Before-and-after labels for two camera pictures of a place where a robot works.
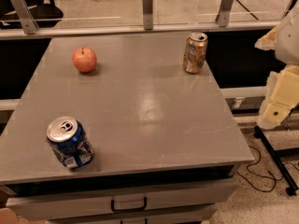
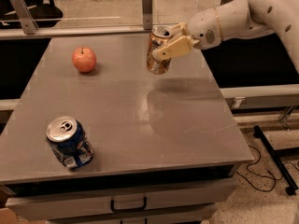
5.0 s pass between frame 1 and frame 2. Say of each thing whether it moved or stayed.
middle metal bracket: stayed
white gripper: moved
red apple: stayed
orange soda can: moved
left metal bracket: stayed
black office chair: stayed
